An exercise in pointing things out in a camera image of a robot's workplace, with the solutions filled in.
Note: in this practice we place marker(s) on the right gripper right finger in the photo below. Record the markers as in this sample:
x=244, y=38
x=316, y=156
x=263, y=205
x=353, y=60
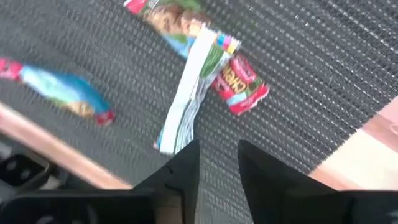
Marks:
x=295, y=205

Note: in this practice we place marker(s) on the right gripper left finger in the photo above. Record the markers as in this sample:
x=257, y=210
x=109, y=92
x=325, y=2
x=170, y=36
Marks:
x=93, y=208

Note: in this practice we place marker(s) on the red chocolate chip granola bar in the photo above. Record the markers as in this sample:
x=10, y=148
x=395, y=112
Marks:
x=242, y=87
x=62, y=90
x=168, y=21

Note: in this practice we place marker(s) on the white backed granola bar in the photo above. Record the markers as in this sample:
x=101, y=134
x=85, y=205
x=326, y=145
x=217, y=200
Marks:
x=189, y=93

